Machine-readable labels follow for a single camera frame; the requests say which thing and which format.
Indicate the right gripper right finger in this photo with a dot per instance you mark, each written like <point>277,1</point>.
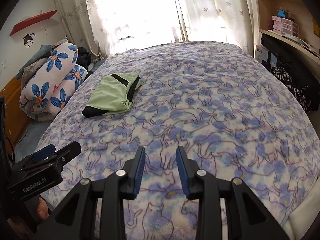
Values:
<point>247,217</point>

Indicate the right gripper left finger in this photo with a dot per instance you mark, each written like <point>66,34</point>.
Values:
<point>74,217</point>

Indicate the green and black hooded jacket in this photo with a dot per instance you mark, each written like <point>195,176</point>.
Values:
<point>113,95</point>

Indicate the grey clothes pile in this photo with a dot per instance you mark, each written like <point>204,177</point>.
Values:
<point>35,62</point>

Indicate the black clothes pile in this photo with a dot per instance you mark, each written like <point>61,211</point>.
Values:
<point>84,57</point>

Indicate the person left hand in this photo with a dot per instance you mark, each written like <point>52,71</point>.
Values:
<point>42,209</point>

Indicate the orange wooden headboard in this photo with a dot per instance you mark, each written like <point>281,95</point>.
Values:
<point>16,121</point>

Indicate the small flower print pillow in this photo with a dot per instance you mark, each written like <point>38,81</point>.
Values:
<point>65,90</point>

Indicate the purple cat print blanket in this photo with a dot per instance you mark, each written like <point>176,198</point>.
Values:
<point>229,113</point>

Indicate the large flower print pillow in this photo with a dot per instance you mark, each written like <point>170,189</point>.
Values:
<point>37,92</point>

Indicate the black white patterned cloth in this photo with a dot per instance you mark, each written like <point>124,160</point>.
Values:
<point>301,92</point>

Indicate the white cardboard box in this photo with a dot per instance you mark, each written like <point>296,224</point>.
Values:
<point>264,57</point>

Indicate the white leaf print curtain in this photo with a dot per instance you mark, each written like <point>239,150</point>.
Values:
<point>108,27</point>

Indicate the pink stacked boxes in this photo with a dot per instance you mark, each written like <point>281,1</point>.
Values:
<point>284,26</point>

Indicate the light wooden shelf unit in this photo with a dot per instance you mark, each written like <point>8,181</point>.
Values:
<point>304,13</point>

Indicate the cartoon face wall sticker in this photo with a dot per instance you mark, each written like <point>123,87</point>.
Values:
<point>28,40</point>

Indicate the red wall shelf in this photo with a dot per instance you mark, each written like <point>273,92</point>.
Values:
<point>32,20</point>

